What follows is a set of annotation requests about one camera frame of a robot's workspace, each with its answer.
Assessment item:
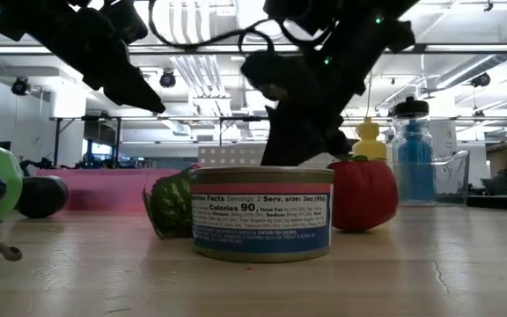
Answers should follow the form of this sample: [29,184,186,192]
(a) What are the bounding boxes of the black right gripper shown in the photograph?
[239,16,417,168]

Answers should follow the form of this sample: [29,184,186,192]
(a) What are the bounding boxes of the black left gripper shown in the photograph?
[0,0,167,114]

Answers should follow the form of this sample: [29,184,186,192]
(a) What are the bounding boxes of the yellow plastic bottle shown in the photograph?
[351,116,389,162]

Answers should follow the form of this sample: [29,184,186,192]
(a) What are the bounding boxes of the red strawberry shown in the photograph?
[327,154,399,233]

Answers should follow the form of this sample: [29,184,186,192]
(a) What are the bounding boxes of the tin can blue red label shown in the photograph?
[188,166,335,264]

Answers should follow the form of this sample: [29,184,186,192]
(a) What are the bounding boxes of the clear bottle black cap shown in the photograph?
[389,95,437,207]

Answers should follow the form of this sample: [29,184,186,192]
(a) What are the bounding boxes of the blue plastic bottle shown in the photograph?
[397,121,435,203]

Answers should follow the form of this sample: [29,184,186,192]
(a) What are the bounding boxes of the white ceiling air unit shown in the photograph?
[49,85,87,119]

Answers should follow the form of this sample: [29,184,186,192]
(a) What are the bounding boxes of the white perforated metal basket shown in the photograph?
[197,145,338,169]

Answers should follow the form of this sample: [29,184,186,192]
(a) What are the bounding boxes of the black beam with light strips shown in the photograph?
[0,42,507,55]

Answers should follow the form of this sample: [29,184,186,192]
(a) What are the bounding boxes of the pink plastic bin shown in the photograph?
[36,168,182,212]

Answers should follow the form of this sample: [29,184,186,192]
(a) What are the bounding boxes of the red grapes with leaf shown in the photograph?
[142,163,202,240]

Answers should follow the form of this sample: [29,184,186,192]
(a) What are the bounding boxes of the white round canister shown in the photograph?
[431,119,459,159]

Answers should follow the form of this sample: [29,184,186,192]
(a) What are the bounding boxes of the dark purple plum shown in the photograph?
[14,174,70,220]

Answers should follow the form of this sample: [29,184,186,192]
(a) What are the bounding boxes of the clear plastic bin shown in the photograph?
[387,150,472,207]

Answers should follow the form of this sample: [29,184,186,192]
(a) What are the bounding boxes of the dark desk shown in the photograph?
[467,193,507,212]

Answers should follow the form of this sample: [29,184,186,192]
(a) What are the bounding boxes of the black ceiling camera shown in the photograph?
[470,71,492,88]
[10,76,32,97]
[158,68,178,89]

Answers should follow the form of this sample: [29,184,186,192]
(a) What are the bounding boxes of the black metal rack frame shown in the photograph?
[49,114,369,171]

